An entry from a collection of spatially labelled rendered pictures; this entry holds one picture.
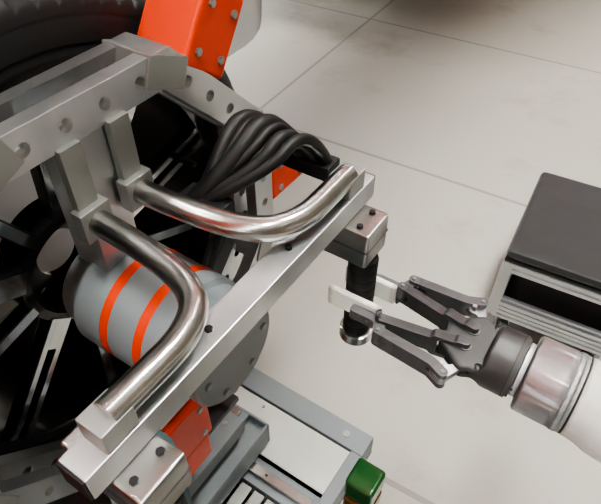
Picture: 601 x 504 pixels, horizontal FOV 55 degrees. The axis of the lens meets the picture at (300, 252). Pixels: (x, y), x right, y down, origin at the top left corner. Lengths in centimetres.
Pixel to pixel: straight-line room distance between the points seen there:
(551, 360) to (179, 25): 52
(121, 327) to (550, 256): 118
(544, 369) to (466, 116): 216
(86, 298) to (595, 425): 54
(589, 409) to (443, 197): 165
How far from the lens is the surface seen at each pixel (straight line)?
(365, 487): 78
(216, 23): 67
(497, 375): 67
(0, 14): 60
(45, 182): 70
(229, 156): 61
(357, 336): 77
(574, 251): 163
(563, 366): 66
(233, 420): 133
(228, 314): 51
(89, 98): 56
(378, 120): 264
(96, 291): 67
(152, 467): 48
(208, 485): 136
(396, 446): 156
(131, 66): 59
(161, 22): 67
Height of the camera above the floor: 138
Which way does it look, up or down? 44 degrees down
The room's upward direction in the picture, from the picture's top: straight up
